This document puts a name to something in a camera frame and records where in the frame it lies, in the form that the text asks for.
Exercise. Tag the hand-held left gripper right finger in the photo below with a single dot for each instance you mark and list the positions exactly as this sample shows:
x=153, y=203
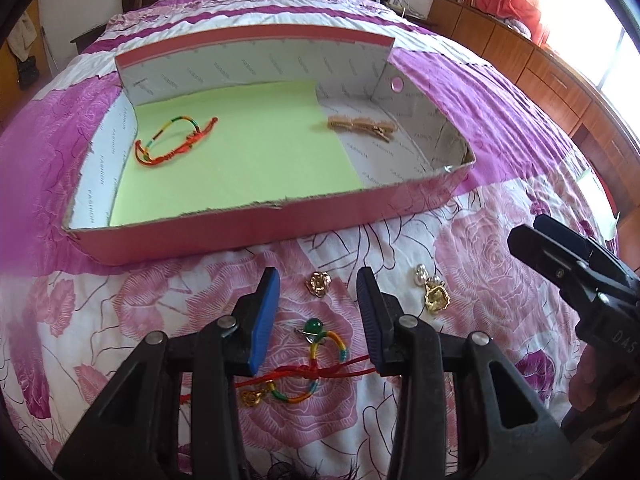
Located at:
x=370, y=320

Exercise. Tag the black hanging bag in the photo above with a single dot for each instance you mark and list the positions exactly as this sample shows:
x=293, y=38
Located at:
x=27, y=72

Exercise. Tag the brown wooden cabinet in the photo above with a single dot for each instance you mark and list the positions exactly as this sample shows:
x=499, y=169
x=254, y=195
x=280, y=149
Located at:
x=550, y=75

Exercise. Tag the pearl gold earring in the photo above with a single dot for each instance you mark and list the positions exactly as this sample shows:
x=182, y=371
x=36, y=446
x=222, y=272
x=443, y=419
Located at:
x=436, y=300

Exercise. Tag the gold hair clip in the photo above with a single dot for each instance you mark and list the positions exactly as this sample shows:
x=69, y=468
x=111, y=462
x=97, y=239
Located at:
x=360, y=125

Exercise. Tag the green foam sheet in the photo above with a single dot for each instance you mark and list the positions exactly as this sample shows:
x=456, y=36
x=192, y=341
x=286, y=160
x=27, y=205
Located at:
x=250, y=160

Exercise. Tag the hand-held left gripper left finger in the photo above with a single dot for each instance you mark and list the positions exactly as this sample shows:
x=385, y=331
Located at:
x=265, y=320

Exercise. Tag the person's right hand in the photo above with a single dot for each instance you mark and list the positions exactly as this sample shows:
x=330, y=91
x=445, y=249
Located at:
x=587, y=380

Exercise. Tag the beige hanging cloth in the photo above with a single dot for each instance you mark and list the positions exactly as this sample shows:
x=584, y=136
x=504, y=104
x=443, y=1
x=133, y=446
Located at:
x=20, y=35

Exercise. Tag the pink floral bedspread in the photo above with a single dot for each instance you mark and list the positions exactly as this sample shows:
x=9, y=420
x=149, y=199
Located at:
x=100, y=160

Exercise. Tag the thin white pole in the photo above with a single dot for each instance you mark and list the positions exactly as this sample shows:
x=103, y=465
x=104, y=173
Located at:
x=48, y=52

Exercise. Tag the dark wooden nightstand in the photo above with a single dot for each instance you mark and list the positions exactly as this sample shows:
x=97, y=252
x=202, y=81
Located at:
x=90, y=40

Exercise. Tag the orange wooden wardrobe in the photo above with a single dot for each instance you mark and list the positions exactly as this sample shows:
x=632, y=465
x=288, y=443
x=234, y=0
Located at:
x=17, y=105

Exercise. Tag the green bead earring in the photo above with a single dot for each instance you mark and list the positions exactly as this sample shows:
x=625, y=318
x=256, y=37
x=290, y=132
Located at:
x=313, y=327

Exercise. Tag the gold flower earring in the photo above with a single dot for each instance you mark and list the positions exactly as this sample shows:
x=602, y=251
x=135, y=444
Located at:
x=317, y=284

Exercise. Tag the pink cardboard box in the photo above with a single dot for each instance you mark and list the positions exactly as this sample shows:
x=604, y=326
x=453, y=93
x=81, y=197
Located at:
x=200, y=234

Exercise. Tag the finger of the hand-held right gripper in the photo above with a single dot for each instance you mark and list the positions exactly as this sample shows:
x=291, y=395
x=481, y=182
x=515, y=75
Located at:
x=545, y=255
x=565, y=237

